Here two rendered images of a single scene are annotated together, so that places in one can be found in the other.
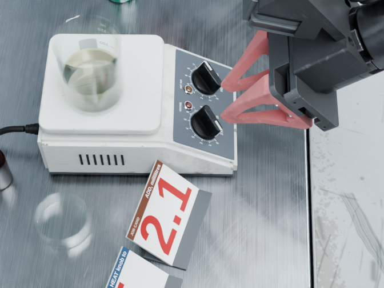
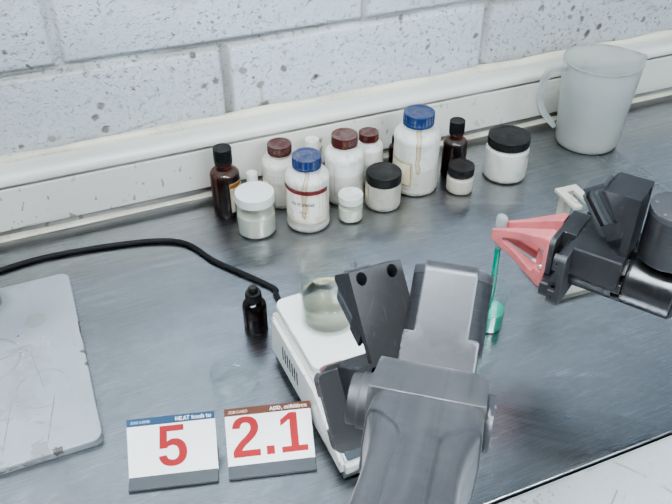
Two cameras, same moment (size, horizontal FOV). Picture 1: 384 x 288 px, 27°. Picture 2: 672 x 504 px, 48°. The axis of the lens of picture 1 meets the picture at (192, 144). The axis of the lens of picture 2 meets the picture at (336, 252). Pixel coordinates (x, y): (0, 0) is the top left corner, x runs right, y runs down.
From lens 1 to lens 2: 0.51 m
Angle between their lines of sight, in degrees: 46
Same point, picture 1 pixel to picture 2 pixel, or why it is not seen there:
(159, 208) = (268, 426)
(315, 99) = (338, 406)
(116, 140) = (298, 356)
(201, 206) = (298, 465)
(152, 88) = (354, 350)
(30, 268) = (187, 378)
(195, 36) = not seen: hidden behind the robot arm
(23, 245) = (206, 366)
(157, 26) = not seen: hidden behind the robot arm
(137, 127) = (309, 355)
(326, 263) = not seen: outside the picture
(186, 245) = (252, 469)
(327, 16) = (365, 326)
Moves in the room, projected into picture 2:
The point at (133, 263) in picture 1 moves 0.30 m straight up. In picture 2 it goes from (206, 427) to (165, 183)
